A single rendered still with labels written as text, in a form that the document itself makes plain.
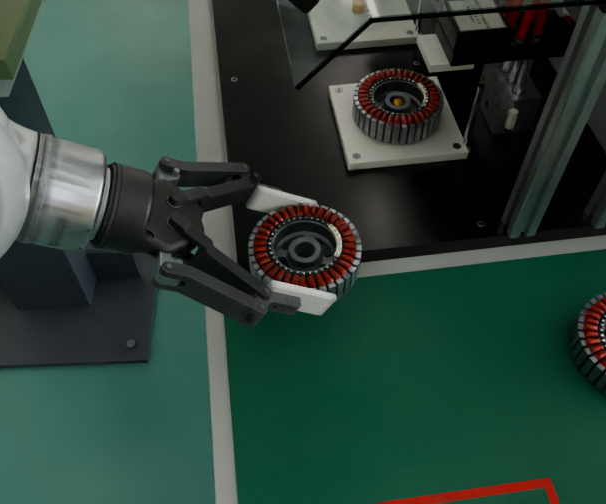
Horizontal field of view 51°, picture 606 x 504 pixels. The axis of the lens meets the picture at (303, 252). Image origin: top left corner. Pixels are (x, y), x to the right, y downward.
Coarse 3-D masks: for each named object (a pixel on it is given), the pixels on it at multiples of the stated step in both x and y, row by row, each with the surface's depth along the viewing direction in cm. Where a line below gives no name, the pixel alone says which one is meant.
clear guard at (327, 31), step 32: (320, 0) 52; (352, 0) 49; (384, 0) 48; (416, 0) 48; (448, 0) 48; (480, 0) 48; (512, 0) 48; (544, 0) 48; (576, 0) 48; (288, 32) 54; (320, 32) 50; (352, 32) 47; (320, 64) 49
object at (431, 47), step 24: (456, 24) 71; (480, 24) 71; (504, 24) 71; (552, 24) 75; (432, 48) 74; (456, 48) 71; (480, 48) 71; (504, 48) 72; (528, 48) 72; (552, 48) 72; (528, 72) 76
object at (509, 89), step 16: (496, 64) 82; (480, 80) 84; (496, 80) 80; (528, 80) 80; (496, 96) 79; (512, 96) 78; (528, 96) 78; (496, 112) 80; (528, 112) 79; (496, 128) 81; (528, 128) 82
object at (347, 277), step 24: (264, 216) 65; (288, 216) 65; (312, 216) 65; (336, 216) 65; (264, 240) 63; (288, 240) 66; (312, 240) 64; (336, 240) 63; (360, 240) 63; (264, 264) 61; (288, 264) 64; (312, 264) 63; (336, 264) 61; (312, 288) 60; (336, 288) 61
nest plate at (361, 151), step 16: (432, 80) 86; (336, 96) 84; (352, 96) 84; (336, 112) 83; (448, 112) 83; (352, 128) 81; (448, 128) 81; (352, 144) 79; (368, 144) 79; (384, 144) 79; (400, 144) 79; (416, 144) 79; (432, 144) 79; (448, 144) 79; (352, 160) 77; (368, 160) 77; (384, 160) 77; (400, 160) 78; (416, 160) 78; (432, 160) 78
